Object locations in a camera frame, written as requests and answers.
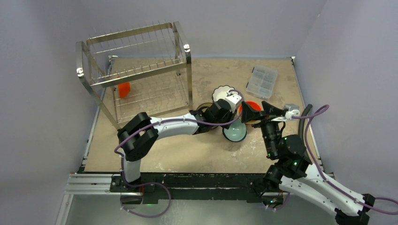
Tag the pale green bowl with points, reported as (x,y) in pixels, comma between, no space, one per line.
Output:
(236,132)

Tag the aluminium frame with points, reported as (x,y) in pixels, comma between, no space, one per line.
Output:
(88,201)

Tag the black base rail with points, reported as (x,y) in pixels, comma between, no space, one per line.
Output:
(155,186)

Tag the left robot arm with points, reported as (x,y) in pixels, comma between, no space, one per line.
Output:
(138,136)

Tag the brown speckled bowl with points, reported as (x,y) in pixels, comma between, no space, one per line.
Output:
(203,107)

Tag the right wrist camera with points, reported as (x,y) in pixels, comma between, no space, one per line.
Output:
(290,112)

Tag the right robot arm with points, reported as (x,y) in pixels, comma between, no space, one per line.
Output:
(296,170)

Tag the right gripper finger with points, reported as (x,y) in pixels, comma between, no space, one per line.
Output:
(249,114)
(271,110)

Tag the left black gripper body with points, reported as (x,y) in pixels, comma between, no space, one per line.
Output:
(227,118)

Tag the white fluted bowl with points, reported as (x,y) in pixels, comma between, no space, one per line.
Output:
(221,92)

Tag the metal two-tier dish rack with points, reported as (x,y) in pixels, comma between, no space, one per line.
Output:
(154,59)

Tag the clear plastic organizer box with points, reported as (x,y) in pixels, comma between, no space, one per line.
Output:
(262,81)

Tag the red-orange bowl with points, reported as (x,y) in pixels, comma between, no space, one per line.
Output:
(253,105)
(124,89)

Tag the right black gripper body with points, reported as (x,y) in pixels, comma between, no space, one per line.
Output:
(267,112)

